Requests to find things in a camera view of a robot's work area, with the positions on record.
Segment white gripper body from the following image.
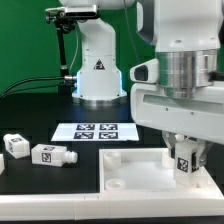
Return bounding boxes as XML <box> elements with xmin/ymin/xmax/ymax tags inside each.
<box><xmin>130</xmin><ymin>81</ymin><xmax>224</xmax><ymax>144</ymax></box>

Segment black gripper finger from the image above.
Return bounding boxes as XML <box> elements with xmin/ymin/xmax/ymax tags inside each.
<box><xmin>162</xmin><ymin>131</ymin><xmax>176</xmax><ymax>158</ymax></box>
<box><xmin>196</xmin><ymin>139</ymin><xmax>213</xmax><ymax>167</ymax></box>

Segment white square table top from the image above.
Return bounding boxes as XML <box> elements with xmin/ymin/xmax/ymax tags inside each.
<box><xmin>99</xmin><ymin>148</ymin><xmax>212</xmax><ymax>194</ymax></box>

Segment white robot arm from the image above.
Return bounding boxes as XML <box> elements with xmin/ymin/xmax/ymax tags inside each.
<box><xmin>59</xmin><ymin>0</ymin><xmax>224</xmax><ymax>165</ymax></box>

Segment white L-shaped obstacle fence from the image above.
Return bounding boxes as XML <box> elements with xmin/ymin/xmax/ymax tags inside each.
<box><xmin>0</xmin><ymin>150</ymin><xmax>224</xmax><ymax>222</ymax></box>

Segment white marker sheet with tags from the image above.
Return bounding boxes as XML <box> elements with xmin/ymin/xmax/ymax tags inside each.
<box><xmin>52</xmin><ymin>123</ymin><xmax>139</xmax><ymax>142</ymax></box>

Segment white block at left edge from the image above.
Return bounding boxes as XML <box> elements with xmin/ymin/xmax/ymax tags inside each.
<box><xmin>0</xmin><ymin>154</ymin><xmax>5</xmax><ymax>175</ymax></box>

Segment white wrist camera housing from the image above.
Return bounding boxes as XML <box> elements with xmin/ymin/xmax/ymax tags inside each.
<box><xmin>130</xmin><ymin>59</ymin><xmax>159</xmax><ymax>84</ymax></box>

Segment black cables at left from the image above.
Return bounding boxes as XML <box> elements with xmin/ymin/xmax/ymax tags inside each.
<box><xmin>0</xmin><ymin>76</ymin><xmax>78</xmax><ymax>99</ymax></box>

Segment black camera on stand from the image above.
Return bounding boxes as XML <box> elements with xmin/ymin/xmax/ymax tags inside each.
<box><xmin>44</xmin><ymin>4</ymin><xmax>100</xmax><ymax>96</ymax></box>

